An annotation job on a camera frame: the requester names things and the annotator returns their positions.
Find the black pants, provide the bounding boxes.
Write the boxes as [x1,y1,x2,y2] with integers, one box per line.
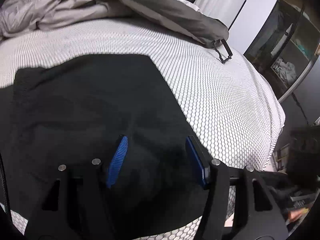
[1,55,207,239]

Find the white honeycomb mattress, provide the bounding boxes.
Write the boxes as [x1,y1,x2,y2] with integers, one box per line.
[1,18,285,239]

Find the glass door shelving cabinet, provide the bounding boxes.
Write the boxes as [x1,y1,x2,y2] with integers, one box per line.
[244,0,319,99]

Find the dark olive duvet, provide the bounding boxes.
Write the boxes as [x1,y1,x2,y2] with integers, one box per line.
[118,0,229,48]

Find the light grey crumpled blanket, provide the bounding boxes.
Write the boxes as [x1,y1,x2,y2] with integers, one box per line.
[1,0,133,40]

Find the white wardrobe door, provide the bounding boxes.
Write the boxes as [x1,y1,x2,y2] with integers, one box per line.
[195,0,286,55]

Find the black strap buckle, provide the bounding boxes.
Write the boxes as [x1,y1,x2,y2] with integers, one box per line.
[213,39,233,64]

